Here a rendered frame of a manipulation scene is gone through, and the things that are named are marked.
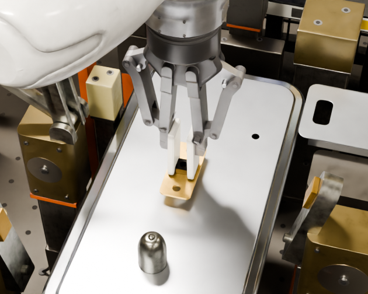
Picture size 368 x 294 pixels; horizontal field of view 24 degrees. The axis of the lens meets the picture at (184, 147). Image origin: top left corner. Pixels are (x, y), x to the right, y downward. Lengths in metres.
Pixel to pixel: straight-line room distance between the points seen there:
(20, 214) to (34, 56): 0.79
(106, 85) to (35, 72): 0.42
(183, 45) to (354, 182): 0.34
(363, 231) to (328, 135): 0.19
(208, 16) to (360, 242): 0.30
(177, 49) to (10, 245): 0.28
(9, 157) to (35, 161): 0.42
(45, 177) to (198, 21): 0.36
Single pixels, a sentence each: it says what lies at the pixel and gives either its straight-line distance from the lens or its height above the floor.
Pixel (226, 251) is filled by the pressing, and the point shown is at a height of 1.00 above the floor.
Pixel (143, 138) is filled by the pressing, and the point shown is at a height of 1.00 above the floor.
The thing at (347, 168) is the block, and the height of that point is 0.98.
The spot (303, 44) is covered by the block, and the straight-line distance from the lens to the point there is 1.15.
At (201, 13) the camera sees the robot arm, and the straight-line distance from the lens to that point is 0.79.
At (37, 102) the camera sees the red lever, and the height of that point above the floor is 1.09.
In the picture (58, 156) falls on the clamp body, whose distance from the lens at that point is 1.03.
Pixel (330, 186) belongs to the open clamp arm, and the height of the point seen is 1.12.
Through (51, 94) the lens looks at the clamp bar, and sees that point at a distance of 0.97.
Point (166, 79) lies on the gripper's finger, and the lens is 0.89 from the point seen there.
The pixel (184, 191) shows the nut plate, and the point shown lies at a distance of 1.00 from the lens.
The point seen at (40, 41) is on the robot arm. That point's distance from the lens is 0.62.
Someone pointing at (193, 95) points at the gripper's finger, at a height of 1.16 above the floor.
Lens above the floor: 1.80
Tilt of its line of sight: 49 degrees down
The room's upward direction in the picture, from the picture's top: straight up
